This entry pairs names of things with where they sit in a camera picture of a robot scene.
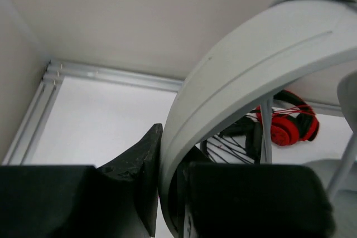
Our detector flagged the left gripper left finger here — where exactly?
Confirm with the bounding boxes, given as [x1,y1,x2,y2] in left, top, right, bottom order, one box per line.
[1,124,162,237]

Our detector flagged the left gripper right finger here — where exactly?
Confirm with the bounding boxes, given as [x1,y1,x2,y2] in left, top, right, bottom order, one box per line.
[176,148,335,237]

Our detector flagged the white grey headphones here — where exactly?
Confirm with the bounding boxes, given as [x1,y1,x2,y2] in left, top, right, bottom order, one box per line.
[158,0,356,237]

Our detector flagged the red black headphones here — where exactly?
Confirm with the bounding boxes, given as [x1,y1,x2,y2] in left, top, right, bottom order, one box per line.
[271,90,320,147]

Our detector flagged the black headset with cable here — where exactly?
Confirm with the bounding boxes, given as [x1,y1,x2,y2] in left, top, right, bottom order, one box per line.
[200,109,266,165]

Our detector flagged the aluminium frame rail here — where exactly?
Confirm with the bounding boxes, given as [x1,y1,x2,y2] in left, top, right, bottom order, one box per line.
[0,58,344,166]

